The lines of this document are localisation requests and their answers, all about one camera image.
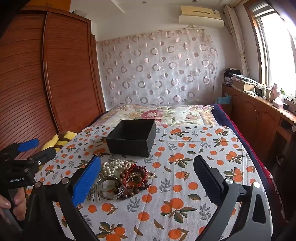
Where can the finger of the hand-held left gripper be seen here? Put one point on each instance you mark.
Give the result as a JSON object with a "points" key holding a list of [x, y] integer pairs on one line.
{"points": [[44, 154], [29, 144]]}

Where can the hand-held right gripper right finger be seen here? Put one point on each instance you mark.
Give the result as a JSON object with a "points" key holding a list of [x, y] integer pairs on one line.
{"points": [[207, 178]]}

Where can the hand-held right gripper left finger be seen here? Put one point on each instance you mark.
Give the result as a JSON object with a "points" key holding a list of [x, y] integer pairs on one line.
{"points": [[84, 183]]}

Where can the engraved silver bangle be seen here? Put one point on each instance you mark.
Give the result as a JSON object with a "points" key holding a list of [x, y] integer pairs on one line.
{"points": [[113, 196]]}

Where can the black box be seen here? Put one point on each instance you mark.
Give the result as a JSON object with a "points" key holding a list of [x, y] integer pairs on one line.
{"points": [[133, 136]]}

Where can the person's left hand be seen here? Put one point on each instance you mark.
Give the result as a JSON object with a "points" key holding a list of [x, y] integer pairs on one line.
{"points": [[17, 204]]}

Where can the yellow striped plush toy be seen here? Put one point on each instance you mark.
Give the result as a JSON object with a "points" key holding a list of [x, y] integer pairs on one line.
{"points": [[52, 142]]}

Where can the orange print bed sheet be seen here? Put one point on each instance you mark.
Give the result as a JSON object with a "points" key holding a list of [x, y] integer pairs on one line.
{"points": [[185, 148]]}

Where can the dark blue blanket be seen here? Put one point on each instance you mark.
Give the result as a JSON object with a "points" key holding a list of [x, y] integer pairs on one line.
{"points": [[242, 141]]}

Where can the wooden slatted wardrobe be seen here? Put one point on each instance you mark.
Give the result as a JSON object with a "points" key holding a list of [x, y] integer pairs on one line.
{"points": [[57, 81]]}

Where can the blue paper bag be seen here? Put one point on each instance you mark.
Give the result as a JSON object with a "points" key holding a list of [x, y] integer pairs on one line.
{"points": [[224, 99]]}

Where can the wooden side cabinet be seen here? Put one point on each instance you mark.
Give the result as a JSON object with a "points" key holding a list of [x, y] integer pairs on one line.
{"points": [[259, 115]]}

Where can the floral quilt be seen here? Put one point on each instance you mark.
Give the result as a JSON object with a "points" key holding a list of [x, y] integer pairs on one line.
{"points": [[138, 113]]}

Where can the cardboard box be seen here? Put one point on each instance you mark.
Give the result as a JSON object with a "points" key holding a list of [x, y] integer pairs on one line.
{"points": [[242, 87]]}

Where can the white tissue box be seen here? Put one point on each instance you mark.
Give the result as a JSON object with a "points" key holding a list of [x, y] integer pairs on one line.
{"points": [[278, 103]]}

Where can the pile of dark clutter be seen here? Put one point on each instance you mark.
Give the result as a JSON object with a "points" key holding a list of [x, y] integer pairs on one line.
{"points": [[229, 75]]}

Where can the pink figurine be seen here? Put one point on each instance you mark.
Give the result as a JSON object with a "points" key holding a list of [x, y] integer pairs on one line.
{"points": [[275, 91]]}

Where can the sheer circle pattern curtain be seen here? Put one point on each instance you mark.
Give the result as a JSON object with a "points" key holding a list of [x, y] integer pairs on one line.
{"points": [[157, 67]]}

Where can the bundled pale window curtain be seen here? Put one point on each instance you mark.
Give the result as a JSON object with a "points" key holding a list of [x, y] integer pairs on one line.
{"points": [[238, 41]]}

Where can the wooden framed window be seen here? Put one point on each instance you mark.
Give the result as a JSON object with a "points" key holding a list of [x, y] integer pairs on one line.
{"points": [[275, 46]]}

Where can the wall air conditioner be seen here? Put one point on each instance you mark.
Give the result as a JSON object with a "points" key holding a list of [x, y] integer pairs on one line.
{"points": [[201, 17]]}

